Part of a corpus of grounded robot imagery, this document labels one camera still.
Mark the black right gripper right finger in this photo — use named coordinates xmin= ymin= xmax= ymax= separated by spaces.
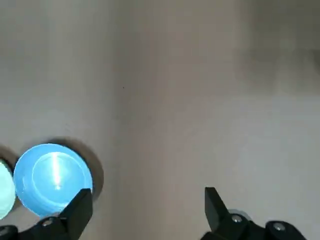
xmin=202 ymin=186 xmax=307 ymax=240

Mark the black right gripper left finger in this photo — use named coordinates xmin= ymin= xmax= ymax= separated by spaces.
xmin=0 ymin=188 xmax=94 ymax=240

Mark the blue plate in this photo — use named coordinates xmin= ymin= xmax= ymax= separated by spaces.
xmin=12 ymin=142 xmax=94 ymax=219

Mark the green plate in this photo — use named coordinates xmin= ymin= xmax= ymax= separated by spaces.
xmin=0 ymin=158 xmax=16 ymax=221

